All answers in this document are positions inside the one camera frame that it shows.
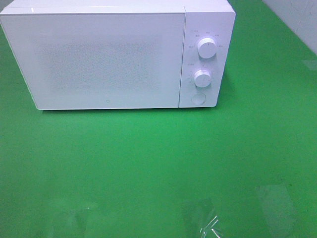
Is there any round white door release button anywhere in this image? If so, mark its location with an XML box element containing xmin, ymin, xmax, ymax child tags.
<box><xmin>191</xmin><ymin>92</ymin><xmax>206</xmax><ymax>105</ymax></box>

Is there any white microwave knob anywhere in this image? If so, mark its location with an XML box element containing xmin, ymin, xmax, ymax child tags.
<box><xmin>194</xmin><ymin>70</ymin><xmax>211</xmax><ymax>88</ymax></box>
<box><xmin>197</xmin><ymin>37</ymin><xmax>217</xmax><ymax>59</ymax></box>

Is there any white microwave door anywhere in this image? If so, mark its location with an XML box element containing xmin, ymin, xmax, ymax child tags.
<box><xmin>0</xmin><ymin>13</ymin><xmax>185</xmax><ymax>110</ymax></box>

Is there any white microwave oven body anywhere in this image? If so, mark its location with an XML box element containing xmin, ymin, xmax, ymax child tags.
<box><xmin>0</xmin><ymin>0</ymin><xmax>236</xmax><ymax>108</ymax></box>

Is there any clear tape patch on table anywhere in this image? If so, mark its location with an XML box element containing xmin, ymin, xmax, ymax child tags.
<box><xmin>181</xmin><ymin>198</ymin><xmax>224</xmax><ymax>238</ymax></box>

